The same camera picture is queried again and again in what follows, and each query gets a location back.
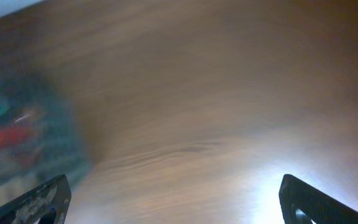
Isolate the dark grey plastic basket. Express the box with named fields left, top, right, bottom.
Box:
left=0, top=71, right=91, bottom=206

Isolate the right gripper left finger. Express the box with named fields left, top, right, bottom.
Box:
left=0, top=174, right=71, bottom=224

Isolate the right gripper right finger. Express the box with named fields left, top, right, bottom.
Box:
left=278, top=174, right=358, bottom=224

